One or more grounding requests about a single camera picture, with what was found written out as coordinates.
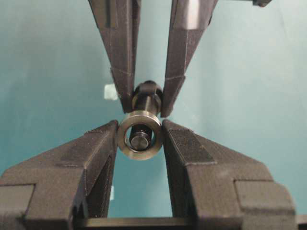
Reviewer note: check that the teal table cloth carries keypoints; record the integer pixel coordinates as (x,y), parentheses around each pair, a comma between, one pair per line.
(245,87)

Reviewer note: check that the dark metal shaft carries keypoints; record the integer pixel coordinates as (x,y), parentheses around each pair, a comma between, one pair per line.
(147,97)

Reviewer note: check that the brass metal washer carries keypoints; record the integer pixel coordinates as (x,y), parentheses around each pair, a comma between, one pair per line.
(136,118)

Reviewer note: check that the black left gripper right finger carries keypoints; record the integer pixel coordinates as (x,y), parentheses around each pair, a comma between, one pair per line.
(221,189)

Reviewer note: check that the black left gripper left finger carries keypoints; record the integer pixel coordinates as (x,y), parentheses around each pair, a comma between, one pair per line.
(73,180)

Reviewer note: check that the middle pale tape mark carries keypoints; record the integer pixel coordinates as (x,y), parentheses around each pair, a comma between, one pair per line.
(110,92)

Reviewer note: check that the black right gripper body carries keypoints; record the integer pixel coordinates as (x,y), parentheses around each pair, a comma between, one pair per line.
(261,3)

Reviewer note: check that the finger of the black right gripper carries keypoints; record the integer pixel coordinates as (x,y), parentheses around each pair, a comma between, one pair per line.
(189,19)
(118,23)

